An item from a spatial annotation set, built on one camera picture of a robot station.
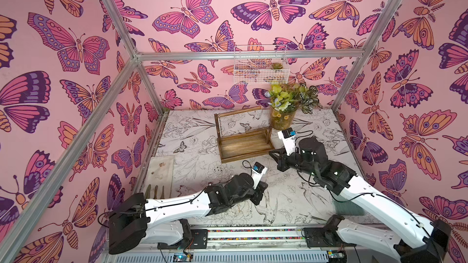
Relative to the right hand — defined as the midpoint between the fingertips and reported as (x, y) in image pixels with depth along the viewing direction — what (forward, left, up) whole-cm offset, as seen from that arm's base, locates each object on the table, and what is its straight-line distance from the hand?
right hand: (271, 150), depth 71 cm
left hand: (-10, 0, -11) cm, 15 cm away
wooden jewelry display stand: (+21, +11, -27) cm, 35 cm away
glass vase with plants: (+37, -13, -7) cm, 39 cm away
